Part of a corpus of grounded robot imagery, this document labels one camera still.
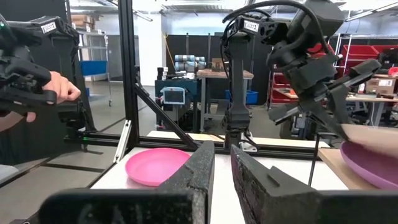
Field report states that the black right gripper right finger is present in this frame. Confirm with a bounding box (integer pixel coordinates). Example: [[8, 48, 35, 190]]
[[230, 144, 398, 224]]

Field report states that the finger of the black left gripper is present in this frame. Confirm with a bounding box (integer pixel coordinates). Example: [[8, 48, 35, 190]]
[[267, 99, 351, 141], [328, 58, 382, 125]]

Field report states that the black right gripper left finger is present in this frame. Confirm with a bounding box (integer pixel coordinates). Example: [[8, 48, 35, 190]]
[[18, 140, 216, 224]]

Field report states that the purple plate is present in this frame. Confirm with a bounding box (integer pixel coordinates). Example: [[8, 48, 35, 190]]
[[340, 140, 398, 191]]

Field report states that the person's forearm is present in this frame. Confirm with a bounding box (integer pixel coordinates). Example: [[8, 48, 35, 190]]
[[0, 111, 32, 132]]

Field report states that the cluttered workbench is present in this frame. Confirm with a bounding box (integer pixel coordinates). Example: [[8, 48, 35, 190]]
[[273, 88, 398, 127]]

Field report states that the blue storage bin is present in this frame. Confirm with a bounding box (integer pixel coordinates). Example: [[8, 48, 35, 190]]
[[225, 90, 259, 106]]

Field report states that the cardboard box with white label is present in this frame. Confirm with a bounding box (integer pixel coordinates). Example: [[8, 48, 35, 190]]
[[365, 77, 397, 95]]

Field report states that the pink plate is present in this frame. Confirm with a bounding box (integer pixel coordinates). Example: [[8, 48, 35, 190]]
[[124, 147, 192, 187]]

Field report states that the rack of red bins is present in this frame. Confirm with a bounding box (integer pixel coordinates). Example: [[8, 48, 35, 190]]
[[269, 43, 398, 105]]

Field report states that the light wooden platform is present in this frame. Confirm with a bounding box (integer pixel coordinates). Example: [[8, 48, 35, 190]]
[[146, 129, 331, 149]]

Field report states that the wooden board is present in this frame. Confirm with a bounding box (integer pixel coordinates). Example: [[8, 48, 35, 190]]
[[307, 133, 382, 191]]

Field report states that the wooden-top table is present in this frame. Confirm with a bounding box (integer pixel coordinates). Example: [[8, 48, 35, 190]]
[[196, 68, 254, 133]]

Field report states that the silver aluminium extrusion bar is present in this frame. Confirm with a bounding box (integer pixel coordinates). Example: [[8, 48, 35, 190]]
[[113, 119, 132, 163]]

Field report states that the blue-framed monitor device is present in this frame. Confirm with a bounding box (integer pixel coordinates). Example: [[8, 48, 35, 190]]
[[160, 86, 186, 105]]

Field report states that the dark blue equipment cart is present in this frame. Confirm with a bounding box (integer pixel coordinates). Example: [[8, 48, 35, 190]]
[[154, 79, 200, 131]]

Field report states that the person's hand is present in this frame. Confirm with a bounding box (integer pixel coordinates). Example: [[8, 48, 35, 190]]
[[25, 71, 82, 123]]

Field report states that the white arm base bracket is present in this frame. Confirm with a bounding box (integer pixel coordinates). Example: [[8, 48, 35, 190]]
[[239, 141, 258, 152]]

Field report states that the wire shelving cart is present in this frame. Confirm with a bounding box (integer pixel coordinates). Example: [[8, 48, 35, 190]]
[[77, 29, 113, 107]]

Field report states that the black aluminium rig frame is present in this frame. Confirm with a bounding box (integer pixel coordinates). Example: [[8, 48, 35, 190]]
[[63, 0, 321, 161]]

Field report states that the blue bin on wire cart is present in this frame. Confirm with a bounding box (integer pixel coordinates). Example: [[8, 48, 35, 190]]
[[80, 60, 108, 77]]

